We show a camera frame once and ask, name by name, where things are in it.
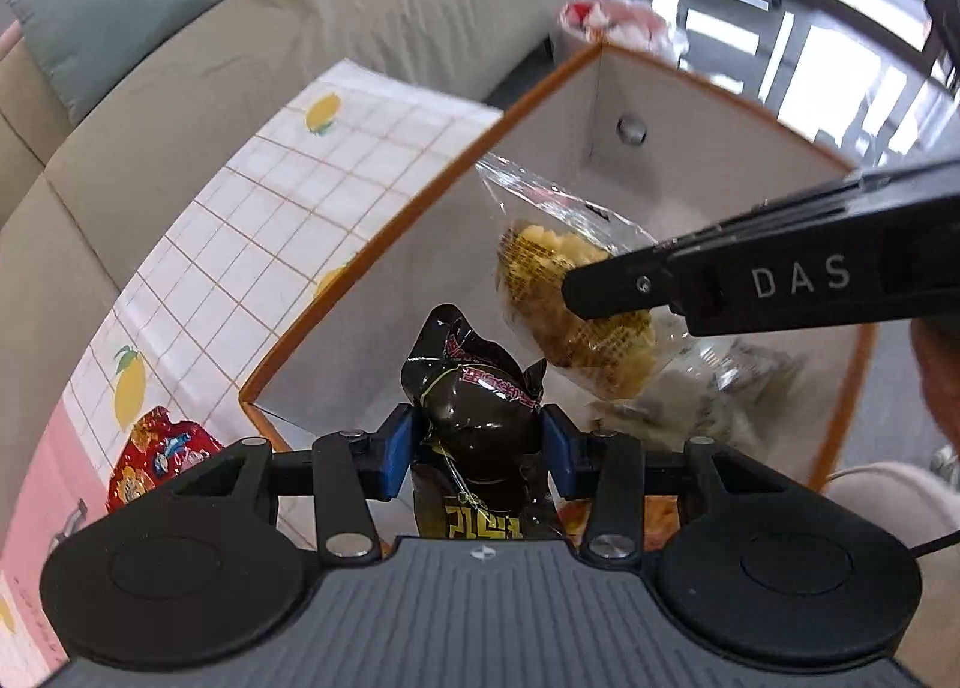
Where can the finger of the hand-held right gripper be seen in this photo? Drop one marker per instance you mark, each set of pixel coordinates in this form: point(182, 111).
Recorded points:
point(615, 286)

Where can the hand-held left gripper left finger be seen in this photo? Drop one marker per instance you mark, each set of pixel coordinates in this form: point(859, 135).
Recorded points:
point(397, 452)

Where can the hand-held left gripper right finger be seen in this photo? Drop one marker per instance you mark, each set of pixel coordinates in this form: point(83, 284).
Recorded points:
point(559, 455)

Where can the clear packet of yellow snacks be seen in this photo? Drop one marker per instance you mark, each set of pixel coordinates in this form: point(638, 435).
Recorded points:
point(540, 268)

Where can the dark brown snack packet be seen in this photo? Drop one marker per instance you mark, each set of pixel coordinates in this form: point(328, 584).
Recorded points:
point(480, 425)

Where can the white storage box orange rim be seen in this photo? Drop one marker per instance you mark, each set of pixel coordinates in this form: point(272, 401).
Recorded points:
point(675, 133)

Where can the red cartoon snack packet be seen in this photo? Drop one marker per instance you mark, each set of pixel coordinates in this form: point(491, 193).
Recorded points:
point(150, 455)

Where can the person's right forearm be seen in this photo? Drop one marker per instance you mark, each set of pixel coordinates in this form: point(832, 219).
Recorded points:
point(937, 380)

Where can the crumpled clear packet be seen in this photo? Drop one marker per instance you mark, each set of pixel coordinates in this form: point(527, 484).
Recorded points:
point(712, 388)

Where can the beige cloth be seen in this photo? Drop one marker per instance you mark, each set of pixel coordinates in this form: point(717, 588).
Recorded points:
point(900, 508)

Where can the lemon print grid tablecloth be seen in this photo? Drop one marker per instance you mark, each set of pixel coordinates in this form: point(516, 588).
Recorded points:
point(300, 208)

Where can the bin with red-white bag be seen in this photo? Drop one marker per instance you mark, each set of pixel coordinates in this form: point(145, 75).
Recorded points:
point(615, 20)

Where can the beige sofa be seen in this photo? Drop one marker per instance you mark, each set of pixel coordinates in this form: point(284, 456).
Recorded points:
point(375, 20)

